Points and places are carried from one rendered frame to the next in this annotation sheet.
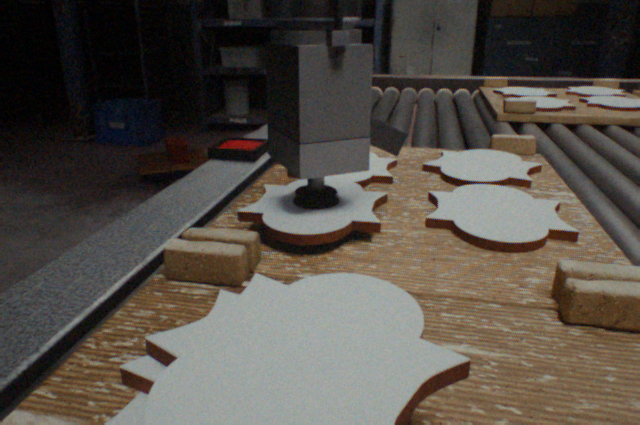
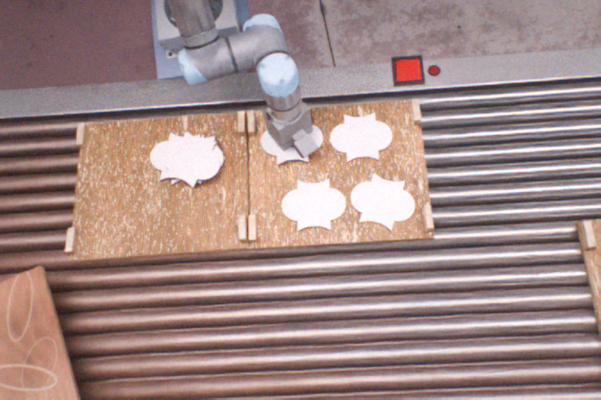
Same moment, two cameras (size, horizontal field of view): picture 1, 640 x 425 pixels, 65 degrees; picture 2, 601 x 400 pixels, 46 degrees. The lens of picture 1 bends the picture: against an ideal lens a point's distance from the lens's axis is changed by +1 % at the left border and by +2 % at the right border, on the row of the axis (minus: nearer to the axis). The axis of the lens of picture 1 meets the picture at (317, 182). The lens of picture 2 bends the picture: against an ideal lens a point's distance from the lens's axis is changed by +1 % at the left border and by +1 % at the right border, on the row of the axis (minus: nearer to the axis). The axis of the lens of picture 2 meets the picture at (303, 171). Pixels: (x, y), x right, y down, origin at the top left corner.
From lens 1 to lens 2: 1.55 m
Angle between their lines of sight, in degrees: 71
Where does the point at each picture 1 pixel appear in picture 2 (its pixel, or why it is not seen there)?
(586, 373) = (221, 220)
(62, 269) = (253, 80)
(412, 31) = not seen: outside the picture
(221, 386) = (177, 150)
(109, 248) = not seen: hidden behind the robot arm
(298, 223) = (268, 140)
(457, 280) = (258, 192)
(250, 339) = (190, 149)
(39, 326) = (224, 95)
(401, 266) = (263, 176)
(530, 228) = (295, 215)
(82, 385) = (196, 123)
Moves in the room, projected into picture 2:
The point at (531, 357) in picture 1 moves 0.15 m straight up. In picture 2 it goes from (224, 209) to (211, 183)
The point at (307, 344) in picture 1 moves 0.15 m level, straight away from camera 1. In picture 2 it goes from (190, 159) to (253, 142)
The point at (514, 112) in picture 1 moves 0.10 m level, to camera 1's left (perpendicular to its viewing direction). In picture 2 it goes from (581, 234) to (562, 191)
